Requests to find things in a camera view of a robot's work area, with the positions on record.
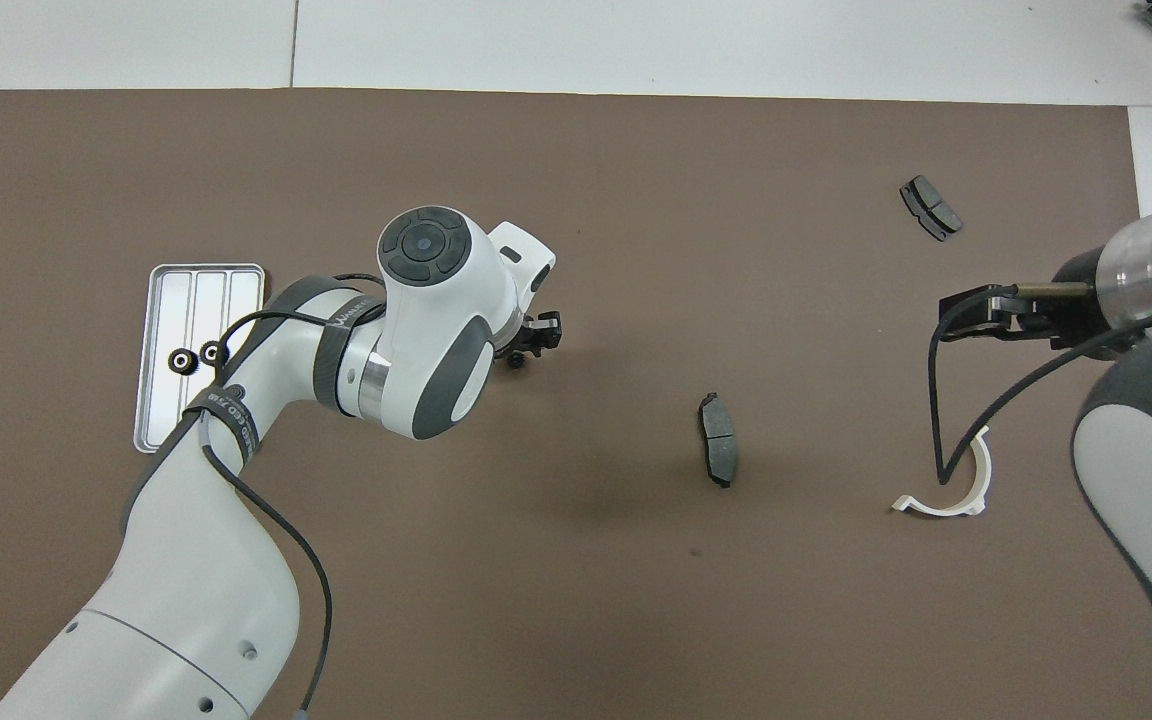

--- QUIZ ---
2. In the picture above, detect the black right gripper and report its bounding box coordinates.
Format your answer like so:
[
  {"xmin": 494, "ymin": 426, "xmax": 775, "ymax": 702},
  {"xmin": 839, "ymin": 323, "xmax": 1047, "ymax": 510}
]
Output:
[{"xmin": 939, "ymin": 250, "xmax": 1125, "ymax": 353}]

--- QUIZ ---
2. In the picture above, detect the silver metal tray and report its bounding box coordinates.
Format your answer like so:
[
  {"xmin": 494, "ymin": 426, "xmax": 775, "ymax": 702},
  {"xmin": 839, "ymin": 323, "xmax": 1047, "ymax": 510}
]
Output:
[{"xmin": 133, "ymin": 263, "xmax": 267, "ymax": 455}]

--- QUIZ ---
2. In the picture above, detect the long dark brake pad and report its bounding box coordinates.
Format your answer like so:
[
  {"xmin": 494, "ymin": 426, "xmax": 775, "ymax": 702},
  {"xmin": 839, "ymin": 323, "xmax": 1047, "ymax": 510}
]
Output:
[{"xmin": 698, "ymin": 391, "xmax": 740, "ymax": 489}]

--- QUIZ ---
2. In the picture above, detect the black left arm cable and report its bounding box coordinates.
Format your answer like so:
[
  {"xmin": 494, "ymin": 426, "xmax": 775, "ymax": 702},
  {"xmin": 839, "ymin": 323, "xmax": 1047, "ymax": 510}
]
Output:
[{"xmin": 198, "ymin": 272, "xmax": 392, "ymax": 720}]

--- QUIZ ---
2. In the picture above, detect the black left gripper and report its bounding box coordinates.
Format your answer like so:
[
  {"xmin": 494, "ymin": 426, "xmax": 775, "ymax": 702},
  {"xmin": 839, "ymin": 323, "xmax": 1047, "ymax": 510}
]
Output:
[{"xmin": 506, "ymin": 310, "xmax": 564, "ymax": 363}]

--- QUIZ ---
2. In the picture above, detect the short dark brake pad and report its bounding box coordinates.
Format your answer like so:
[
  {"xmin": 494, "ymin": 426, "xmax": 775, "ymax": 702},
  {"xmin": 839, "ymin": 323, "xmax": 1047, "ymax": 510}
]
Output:
[{"xmin": 899, "ymin": 175, "xmax": 964, "ymax": 243}]

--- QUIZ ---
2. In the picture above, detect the white curved plastic bracket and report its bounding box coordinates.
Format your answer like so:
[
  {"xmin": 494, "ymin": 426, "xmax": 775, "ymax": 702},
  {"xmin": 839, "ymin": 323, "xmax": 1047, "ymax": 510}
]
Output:
[{"xmin": 891, "ymin": 425, "xmax": 993, "ymax": 518}]

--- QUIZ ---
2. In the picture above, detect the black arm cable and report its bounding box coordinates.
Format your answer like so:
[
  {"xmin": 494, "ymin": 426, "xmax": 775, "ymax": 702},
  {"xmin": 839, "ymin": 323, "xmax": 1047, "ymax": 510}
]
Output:
[
  {"xmin": 198, "ymin": 272, "xmax": 392, "ymax": 720},
  {"xmin": 928, "ymin": 283, "xmax": 1152, "ymax": 488}
]

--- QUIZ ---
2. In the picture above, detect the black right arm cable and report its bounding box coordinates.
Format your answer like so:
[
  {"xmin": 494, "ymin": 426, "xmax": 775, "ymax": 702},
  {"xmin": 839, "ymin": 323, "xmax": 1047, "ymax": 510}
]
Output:
[{"xmin": 928, "ymin": 283, "xmax": 1152, "ymax": 488}]

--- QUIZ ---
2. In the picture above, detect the brown paper table mat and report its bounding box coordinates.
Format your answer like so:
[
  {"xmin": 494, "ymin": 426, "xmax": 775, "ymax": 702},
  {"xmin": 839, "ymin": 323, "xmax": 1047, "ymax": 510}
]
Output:
[{"xmin": 0, "ymin": 88, "xmax": 1152, "ymax": 720}]

